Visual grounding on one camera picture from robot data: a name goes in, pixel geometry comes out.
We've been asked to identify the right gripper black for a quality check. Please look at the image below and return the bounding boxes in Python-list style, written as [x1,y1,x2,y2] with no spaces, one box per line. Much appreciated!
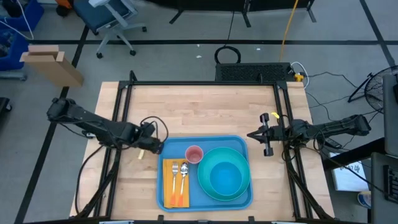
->
[247,113,292,157]

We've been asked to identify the orange-handled metal fork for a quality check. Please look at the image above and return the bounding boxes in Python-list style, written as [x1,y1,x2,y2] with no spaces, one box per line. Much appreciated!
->
[169,161,180,207]

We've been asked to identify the orange-handled metal spoon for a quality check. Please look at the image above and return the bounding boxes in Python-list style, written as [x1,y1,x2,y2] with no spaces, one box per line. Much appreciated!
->
[177,162,190,207]

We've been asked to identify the pink plastic cup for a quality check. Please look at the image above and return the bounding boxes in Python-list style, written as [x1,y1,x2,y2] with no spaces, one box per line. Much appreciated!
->
[185,144,205,164]

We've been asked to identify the orange cloth napkin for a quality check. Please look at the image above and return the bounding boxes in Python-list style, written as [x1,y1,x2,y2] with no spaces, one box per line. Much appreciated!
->
[162,158,190,209]

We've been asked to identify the blue plastic bowl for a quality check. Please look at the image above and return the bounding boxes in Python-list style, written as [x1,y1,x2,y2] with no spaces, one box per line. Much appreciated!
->
[209,161,243,197]

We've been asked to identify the teal plastic plate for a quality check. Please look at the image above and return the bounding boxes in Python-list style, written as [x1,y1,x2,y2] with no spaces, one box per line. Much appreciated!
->
[197,146,251,202]

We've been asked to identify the blue plastic tray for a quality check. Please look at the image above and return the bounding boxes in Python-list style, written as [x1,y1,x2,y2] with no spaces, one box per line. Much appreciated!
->
[155,135,253,213]

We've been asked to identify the black mesh computer case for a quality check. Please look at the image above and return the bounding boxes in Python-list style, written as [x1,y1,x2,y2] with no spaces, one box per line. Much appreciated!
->
[215,62,296,83]

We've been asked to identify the white paper box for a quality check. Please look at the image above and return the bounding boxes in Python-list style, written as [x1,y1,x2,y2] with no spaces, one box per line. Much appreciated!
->
[331,152,369,192]

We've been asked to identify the brown cardboard box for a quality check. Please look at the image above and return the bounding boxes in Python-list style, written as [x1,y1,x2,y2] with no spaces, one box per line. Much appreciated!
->
[19,44,84,88]

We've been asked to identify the black standing fan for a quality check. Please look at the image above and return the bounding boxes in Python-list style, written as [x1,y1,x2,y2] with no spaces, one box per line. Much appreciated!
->
[347,65,398,114]

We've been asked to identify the dark grey cabinet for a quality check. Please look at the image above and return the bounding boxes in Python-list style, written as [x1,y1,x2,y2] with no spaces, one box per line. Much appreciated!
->
[369,152,398,224]

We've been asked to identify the black backdrop curtain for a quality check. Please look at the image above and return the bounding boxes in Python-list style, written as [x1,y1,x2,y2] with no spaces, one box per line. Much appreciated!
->
[146,0,318,29]

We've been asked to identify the blue plastic bin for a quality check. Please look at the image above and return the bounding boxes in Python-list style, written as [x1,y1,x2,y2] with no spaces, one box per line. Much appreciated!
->
[0,29,29,71]
[0,0,44,32]

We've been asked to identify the black floor cables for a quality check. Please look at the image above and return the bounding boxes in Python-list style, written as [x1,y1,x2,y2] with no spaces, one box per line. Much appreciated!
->
[306,72,383,139]

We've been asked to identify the thick white cable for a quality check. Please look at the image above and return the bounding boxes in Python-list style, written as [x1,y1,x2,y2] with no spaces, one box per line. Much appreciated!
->
[290,61,310,90]

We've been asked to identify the black aluminium table frame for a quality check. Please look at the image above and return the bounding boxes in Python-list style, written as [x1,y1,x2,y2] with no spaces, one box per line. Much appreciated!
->
[74,70,335,220]

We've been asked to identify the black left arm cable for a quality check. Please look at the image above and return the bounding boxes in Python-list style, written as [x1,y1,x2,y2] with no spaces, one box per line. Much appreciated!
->
[74,116,169,215]

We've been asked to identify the coiled black cable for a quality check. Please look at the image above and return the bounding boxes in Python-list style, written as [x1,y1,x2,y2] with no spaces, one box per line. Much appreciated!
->
[214,11,242,65]

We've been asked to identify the yellow floor cable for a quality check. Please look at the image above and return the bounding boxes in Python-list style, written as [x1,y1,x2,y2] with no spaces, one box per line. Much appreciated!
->
[279,0,300,62]

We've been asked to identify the thin white cable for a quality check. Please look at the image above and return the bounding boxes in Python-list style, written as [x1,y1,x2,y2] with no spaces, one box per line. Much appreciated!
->
[0,0,34,40]

